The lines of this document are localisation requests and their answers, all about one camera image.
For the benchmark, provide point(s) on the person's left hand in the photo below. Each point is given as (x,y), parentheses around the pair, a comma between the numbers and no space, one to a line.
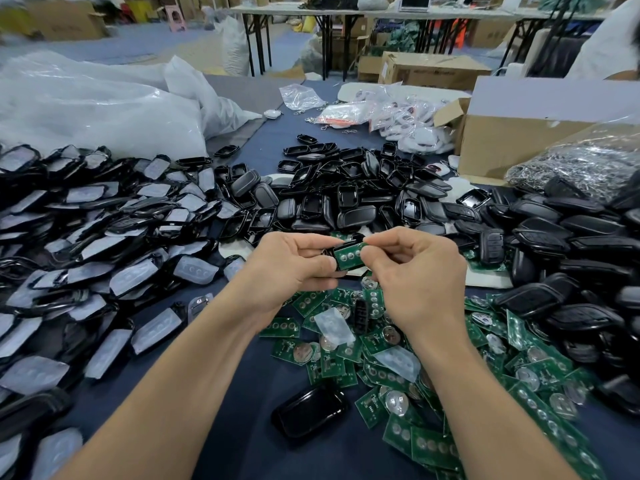
(285,275)

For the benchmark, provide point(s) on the person's right hand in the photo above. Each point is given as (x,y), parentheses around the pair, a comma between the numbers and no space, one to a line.
(420,285)

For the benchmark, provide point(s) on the small green circuit board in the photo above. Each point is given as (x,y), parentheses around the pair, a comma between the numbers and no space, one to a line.
(350,258)

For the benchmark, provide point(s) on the pile of black shell halves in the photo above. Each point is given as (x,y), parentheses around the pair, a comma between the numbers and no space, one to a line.
(365,185)

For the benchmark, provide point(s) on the lone glossy black shell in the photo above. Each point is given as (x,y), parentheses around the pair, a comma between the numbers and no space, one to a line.
(310,410)

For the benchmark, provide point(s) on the pile of green circuit boards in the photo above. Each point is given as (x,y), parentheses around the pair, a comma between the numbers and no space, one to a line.
(520,385)

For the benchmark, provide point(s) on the pile of assembled black fobs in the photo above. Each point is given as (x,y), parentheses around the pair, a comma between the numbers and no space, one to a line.
(575,265)

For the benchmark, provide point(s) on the pile of shells with pads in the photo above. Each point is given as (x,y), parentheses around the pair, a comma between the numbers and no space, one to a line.
(90,255)

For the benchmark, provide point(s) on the person's left forearm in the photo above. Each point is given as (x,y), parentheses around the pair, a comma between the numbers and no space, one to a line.
(155,405)

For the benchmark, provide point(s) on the person's right forearm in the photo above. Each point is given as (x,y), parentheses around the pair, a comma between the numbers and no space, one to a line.
(500,420)

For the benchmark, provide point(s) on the black rubber button pad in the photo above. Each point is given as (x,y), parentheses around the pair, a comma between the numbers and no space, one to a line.
(360,313)

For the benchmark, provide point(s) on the clear plastic film piece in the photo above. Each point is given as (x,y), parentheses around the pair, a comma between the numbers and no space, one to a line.
(334,327)

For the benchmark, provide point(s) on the small white object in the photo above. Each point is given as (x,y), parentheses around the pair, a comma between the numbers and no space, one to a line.
(272,114)

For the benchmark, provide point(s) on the heap of clear parts bags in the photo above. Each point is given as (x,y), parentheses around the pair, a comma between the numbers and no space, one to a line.
(412,123)

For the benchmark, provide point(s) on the clear bag with red label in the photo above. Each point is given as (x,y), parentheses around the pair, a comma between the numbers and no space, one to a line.
(340,115)

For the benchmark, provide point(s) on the large open cardboard box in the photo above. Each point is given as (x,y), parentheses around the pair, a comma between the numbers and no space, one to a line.
(520,145)

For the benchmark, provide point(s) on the small crumpled clear plastic bag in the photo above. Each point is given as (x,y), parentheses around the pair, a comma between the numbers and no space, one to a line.
(302,97)

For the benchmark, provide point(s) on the clear bag of metal parts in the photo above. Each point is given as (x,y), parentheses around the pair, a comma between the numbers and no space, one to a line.
(590,165)

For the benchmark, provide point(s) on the brown cardboard box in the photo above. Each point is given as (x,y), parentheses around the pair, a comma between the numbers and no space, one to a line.
(435,72)

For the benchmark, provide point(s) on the white sack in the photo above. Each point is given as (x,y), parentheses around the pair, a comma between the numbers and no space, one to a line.
(233,45)

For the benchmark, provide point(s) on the large white plastic bag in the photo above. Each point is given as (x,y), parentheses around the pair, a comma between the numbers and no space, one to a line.
(90,110)

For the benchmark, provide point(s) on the heap of black parts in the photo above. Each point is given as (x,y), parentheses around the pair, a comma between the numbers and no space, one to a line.
(330,2)

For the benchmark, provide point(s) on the long white table top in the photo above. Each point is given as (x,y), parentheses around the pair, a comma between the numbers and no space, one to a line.
(470,12)

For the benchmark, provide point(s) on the pink plastic stool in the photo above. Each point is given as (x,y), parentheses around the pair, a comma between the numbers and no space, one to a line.
(175,19)

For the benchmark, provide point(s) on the open laptop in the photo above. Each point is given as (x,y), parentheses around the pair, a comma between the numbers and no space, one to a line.
(416,1)

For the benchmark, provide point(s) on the tan cardboard box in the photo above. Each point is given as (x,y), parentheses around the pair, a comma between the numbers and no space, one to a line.
(60,20)

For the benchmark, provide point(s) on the black metal table frame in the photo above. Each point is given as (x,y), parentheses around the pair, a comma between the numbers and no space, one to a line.
(255,43)

